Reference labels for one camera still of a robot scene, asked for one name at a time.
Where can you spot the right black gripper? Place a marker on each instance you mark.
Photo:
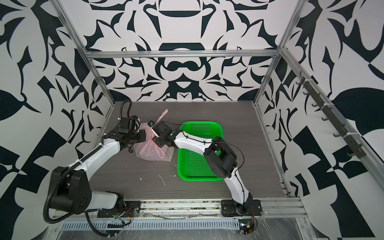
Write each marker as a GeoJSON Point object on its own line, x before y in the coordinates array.
{"type": "Point", "coordinates": [156, 139]}

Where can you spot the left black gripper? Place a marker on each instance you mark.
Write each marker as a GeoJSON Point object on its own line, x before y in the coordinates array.
{"type": "Point", "coordinates": [143, 138]}

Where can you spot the pink plastic bag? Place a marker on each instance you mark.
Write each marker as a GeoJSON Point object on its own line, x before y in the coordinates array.
{"type": "Point", "coordinates": [149, 150]}

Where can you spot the green plastic basket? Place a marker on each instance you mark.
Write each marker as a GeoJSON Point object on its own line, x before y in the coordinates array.
{"type": "Point", "coordinates": [192, 167]}

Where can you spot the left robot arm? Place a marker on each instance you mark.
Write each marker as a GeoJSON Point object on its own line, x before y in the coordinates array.
{"type": "Point", "coordinates": [69, 190]}

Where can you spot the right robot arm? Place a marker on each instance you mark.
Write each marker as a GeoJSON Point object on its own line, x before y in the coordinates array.
{"type": "Point", "coordinates": [218, 154]}

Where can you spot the small circuit board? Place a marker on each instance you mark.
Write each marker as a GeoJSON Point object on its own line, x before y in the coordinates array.
{"type": "Point", "coordinates": [247, 226]}

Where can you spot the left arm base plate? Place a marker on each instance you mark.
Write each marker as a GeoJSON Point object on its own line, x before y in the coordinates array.
{"type": "Point", "coordinates": [127, 209]}

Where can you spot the white slotted cable duct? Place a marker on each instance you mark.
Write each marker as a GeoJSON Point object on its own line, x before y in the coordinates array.
{"type": "Point", "coordinates": [184, 224]}

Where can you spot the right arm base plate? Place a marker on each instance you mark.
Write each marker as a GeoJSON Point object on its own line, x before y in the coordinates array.
{"type": "Point", "coordinates": [230, 208]}

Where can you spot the aluminium front rail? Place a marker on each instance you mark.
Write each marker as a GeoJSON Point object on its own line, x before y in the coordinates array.
{"type": "Point", "coordinates": [168, 209]}

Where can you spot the black wall hook rail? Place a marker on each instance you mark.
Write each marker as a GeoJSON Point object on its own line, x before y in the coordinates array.
{"type": "Point", "coordinates": [333, 115]}

